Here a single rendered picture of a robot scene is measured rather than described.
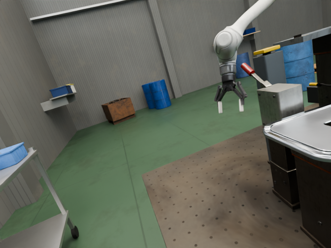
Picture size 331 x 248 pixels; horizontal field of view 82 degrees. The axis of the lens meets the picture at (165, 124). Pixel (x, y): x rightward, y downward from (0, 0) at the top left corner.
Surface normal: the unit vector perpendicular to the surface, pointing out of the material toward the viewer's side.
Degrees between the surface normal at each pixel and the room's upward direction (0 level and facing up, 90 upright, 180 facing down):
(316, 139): 0
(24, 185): 90
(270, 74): 90
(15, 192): 90
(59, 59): 90
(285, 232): 0
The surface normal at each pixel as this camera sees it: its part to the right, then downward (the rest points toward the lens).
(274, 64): 0.13, 0.23
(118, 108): 0.49, 0.09
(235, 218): -0.28, -0.92
